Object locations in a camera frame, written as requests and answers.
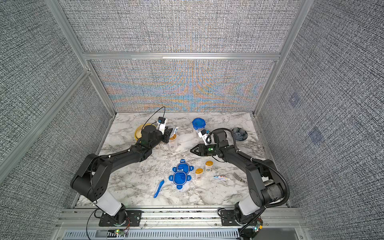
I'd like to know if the blue lid lower centre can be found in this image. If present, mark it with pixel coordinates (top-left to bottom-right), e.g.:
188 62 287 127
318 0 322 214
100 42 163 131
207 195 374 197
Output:
169 171 192 190

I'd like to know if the green handled fork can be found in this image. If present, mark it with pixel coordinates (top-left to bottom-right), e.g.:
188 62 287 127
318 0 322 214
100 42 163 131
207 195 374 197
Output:
232 173 247 183

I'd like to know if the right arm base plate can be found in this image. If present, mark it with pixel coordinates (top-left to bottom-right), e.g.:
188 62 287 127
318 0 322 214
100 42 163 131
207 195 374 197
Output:
217 208 263 227

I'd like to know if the orange cap bottle right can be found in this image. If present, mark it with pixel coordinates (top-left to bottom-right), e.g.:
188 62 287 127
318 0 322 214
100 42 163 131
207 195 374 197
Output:
205 161 214 172

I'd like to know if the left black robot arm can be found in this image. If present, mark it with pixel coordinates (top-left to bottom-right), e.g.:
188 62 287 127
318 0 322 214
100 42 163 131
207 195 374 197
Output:
70 125 173 226

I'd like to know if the orange cap bottle front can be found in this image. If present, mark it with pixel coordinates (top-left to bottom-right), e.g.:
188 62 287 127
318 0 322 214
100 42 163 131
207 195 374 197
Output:
195 168 204 180

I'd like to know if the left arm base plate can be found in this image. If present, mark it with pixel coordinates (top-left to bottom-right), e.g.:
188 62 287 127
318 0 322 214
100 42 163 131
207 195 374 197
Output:
99 210 143 227

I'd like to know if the blue toothbrush left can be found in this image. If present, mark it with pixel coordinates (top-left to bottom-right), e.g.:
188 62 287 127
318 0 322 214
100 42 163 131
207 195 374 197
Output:
154 180 165 198

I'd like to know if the orange cap bottle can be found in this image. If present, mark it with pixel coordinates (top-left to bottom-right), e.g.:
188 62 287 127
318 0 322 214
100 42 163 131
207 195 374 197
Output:
195 168 204 180
205 161 214 172

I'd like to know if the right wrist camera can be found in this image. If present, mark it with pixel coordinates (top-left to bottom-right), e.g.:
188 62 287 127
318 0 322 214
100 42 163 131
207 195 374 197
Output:
198 129 212 146

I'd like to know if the yellow bamboo steamer basket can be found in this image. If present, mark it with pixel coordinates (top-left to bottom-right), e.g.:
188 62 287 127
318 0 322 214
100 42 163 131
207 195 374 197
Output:
135 123 157 141

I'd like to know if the blue lid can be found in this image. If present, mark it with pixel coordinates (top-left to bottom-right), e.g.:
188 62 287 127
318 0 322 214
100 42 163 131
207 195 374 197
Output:
173 159 195 175
169 171 192 190
192 118 206 130

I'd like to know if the blue lid back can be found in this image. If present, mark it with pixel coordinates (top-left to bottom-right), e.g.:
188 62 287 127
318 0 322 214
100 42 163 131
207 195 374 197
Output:
192 118 206 130

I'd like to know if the blue lid upper centre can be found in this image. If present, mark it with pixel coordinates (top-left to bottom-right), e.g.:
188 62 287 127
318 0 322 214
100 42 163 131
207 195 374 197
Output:
173 159 195 175

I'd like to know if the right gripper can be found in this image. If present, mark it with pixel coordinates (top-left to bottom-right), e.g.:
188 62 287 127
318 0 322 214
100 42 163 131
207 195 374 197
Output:
190 143 220 157

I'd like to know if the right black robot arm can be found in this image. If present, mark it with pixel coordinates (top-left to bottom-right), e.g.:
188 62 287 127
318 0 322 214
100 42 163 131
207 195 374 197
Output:
190 128 290 226

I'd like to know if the dark blue bowl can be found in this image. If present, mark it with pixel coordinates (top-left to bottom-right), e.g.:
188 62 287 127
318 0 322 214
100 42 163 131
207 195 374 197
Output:
232 128 248 142

